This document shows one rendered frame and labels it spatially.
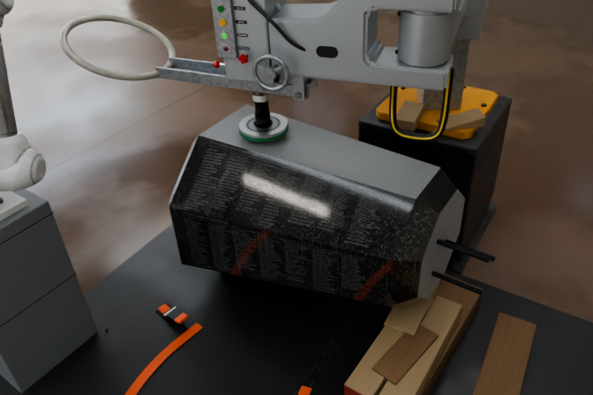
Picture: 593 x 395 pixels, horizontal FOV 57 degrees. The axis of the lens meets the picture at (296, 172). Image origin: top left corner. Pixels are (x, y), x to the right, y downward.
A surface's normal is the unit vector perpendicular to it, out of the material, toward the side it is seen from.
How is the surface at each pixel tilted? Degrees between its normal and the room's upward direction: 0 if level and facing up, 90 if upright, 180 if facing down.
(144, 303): 0
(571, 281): 0
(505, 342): 0
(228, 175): 45
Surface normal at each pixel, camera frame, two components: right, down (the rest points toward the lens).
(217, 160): -0.40, -0.23
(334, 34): -0.33, 0.55
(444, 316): -0.04, -0.83
